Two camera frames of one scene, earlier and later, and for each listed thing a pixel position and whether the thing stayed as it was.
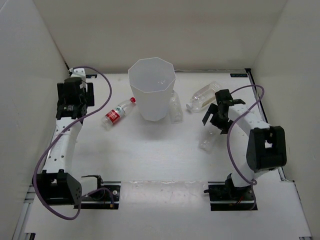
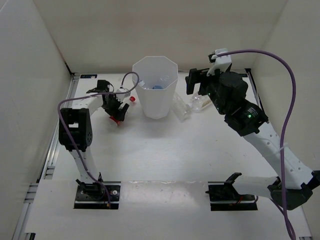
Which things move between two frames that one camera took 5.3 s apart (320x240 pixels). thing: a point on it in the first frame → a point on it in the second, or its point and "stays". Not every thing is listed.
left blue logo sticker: (88, 76) stays
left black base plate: (101, 199) stays
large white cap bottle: (205, 97) stays
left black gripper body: (88, 98) → (113, 103)
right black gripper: (213, 109) → (194, 77)
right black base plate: (224, 197) stays
